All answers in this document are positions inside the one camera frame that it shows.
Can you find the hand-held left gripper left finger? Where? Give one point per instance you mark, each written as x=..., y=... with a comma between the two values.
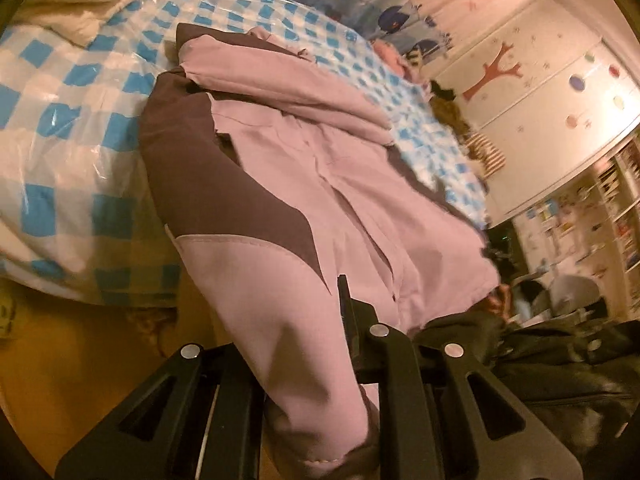
x=220, y=385

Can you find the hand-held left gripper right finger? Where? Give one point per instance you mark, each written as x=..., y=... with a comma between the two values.
x=365, y=340

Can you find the pink and brown jacket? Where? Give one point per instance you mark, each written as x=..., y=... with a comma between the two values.
x=280, y=170

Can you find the dark cloth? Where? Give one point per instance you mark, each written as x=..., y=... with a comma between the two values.
x=550, y=370

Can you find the grey chair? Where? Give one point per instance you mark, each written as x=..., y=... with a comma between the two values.
x=570, y=297

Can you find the striped cloth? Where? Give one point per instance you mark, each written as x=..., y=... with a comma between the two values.
x=487, y=155

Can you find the white bookshelf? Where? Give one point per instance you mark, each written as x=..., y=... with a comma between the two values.
x=600, y=210

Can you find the white wardrobe with tree decal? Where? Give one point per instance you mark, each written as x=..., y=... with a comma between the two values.
x=545, y=125

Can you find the blue checked plastic-covered bed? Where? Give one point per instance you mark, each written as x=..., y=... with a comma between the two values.
x=70, y=125

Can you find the cream quilted jacket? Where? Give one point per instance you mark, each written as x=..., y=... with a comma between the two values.
x=70, y=5

